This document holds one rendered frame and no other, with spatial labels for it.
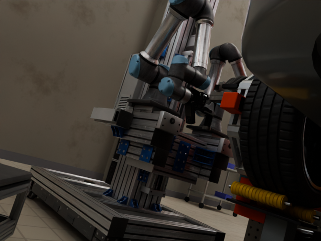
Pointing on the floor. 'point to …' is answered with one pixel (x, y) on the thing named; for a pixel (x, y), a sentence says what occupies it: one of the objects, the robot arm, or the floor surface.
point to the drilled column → (253, 231)
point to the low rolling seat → (5, 229)
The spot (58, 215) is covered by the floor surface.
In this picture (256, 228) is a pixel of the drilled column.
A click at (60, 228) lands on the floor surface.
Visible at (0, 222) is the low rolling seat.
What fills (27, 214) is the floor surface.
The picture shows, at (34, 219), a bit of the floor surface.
